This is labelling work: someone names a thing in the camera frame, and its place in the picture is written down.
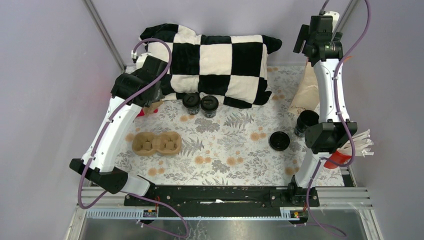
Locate brown cardboard cup carrier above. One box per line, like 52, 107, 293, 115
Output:
132, 131, 183, 157

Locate red cup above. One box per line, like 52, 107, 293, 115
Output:
324, 151, 352, 169

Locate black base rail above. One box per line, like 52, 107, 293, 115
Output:
124, 183, 320, 218

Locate black printed coffee cup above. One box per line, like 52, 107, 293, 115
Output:
185, 106, 200, 115

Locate floral table mat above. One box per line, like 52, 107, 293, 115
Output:
115, 66, 307, 186

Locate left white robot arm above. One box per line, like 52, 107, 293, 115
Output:
69, 53, 167, 206

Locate stack of black cups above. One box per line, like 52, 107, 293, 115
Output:
294, 110, 319, 138

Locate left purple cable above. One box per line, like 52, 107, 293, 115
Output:
77, 38, 190, 239

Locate brown paper bag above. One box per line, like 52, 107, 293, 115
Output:
288, 62, 320, 116

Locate purple cable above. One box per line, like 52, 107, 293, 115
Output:
304, 0, 372, 239
77, 38, 190, 239

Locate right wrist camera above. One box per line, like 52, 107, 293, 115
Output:
322, 11, 340, 32

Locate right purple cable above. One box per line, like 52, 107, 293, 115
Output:
304, 0, 372, 239

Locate pink cloth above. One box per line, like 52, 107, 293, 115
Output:
136, 108, 145, 118

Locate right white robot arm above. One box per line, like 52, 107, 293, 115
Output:
286, 12, 358, 207

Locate black white checkered pillow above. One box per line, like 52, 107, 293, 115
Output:
139, 23, 283, 109

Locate black coffee cup lid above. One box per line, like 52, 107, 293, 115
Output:
182, 92, 201, 109

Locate white wrapped straws bundle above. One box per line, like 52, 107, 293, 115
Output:
337, 129, 374, 157

